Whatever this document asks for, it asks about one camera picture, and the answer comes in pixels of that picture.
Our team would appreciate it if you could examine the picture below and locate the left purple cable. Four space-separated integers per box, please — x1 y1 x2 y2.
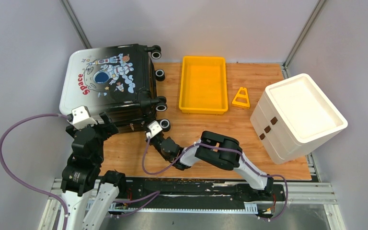
0 114 72 230

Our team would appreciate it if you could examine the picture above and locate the yellow triangular bracket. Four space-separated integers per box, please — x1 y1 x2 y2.
231 87 250 109

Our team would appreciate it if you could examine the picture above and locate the white drawer cabinet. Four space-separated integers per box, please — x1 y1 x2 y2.
250 73 348 164

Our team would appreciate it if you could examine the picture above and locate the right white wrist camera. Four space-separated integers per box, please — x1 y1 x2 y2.
146 121 162 139

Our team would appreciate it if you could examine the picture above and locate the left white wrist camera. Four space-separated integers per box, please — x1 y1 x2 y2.
68 106 98 130

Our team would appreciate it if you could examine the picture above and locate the yellow plastic tray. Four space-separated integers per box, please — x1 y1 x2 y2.
179 56 228 115

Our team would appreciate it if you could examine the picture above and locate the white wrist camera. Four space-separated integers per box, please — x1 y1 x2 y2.
68 106 98 130
146 121 162 139

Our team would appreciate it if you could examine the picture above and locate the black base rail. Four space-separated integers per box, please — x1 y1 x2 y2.
116 177 285 209

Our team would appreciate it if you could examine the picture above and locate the black white space suitcase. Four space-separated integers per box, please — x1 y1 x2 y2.
59 44 168 133

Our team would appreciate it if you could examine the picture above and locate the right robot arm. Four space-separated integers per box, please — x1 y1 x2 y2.
146 131 274 200

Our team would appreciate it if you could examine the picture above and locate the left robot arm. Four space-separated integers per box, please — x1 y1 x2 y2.
57 107 128 230

